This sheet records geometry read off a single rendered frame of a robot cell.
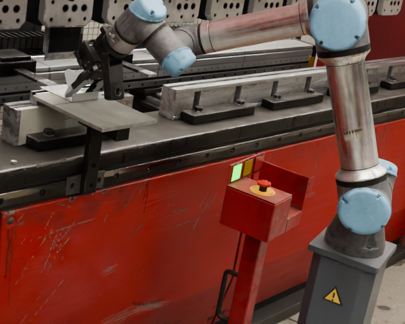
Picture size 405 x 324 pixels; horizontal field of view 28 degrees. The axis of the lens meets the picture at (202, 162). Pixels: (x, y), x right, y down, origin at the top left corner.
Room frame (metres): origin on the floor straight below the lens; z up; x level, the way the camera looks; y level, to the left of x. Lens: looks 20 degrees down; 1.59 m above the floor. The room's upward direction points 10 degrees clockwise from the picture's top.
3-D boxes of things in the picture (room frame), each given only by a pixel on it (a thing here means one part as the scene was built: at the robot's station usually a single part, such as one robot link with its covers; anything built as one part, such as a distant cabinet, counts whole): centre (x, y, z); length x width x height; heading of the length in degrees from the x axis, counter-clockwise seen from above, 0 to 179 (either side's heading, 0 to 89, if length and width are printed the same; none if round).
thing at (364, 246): (1.85, -0.41, 0.82); 0.15 x 0.15 x 0.10
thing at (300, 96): (2.74, -0.28, 0.89); 0.30 x 0.05 x 0.03; 141
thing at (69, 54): (1.99, 0.40, 1.13); 0.10 x 0.02 x 0.10; 141
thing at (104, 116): (1.90, 0.28, 1.00); 0.26 x 0.18 x 0.01; 51
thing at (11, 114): (2.03, 0.37, 0.92); 0.39 x 0.06 x 0.10; 141
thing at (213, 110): (2.42, -0.02, 0.89); 0.30 x 0.05 x 0.03; 141
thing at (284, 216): (2.15, -0.19, 0.75); 0.20 x 0.16 x 0.18; 150
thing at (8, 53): (2.10, 0.52, 1.01); 0.26 x 0.12 x 0.05; 51
